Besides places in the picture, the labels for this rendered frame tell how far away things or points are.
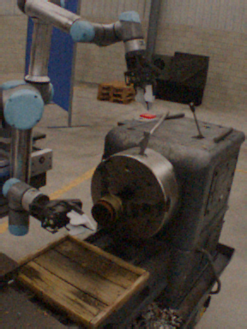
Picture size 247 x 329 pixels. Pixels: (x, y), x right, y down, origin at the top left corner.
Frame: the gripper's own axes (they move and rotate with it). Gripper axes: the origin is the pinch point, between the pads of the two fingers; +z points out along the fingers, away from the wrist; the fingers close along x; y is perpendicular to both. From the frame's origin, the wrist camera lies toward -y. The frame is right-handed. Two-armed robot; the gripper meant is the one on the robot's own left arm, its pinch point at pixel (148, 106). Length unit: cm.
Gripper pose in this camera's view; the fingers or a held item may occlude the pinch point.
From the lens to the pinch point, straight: 124.9
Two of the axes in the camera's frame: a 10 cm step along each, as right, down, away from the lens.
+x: 8.1, -0.6, -5.8
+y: -5.6, 2.3, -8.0
